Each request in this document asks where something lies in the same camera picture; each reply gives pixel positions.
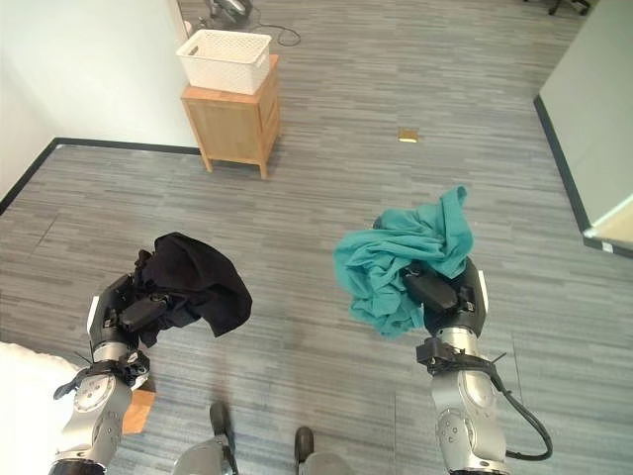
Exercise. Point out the silver left robot leg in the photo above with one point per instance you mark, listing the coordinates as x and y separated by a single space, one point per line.
210 452

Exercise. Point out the black office chair base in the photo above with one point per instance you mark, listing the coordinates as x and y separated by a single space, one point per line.
569 5

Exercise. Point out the silver right robot leg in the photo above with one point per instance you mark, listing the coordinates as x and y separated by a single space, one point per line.
316 455

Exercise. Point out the wooden side cabinet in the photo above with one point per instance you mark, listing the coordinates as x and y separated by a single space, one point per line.
237 123

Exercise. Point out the white bed sheet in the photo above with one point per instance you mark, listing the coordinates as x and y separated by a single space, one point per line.
25 410

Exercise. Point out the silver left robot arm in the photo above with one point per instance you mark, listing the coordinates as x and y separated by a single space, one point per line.
96 396

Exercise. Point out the small brown floor plate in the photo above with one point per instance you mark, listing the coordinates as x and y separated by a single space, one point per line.
409 134

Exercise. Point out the white perforated laundry basket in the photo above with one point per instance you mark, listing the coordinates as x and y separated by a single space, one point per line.
225 59

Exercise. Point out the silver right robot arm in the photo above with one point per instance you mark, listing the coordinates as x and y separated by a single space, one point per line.
465 406

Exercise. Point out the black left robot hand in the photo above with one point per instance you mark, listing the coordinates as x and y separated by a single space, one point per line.
141 311

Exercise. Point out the black garment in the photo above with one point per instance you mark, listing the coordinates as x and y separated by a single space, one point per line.
198 282

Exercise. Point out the wooden board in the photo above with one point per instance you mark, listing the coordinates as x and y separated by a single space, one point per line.
137 410

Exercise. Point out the silver robot leg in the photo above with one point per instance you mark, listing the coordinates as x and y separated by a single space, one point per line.
210 452
316 455

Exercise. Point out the teal garment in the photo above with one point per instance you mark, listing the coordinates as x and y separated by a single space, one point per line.
395 257

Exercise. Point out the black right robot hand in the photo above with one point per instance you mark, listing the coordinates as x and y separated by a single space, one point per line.
437 293

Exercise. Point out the grey partition panel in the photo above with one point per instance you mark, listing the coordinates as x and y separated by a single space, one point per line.
588 99

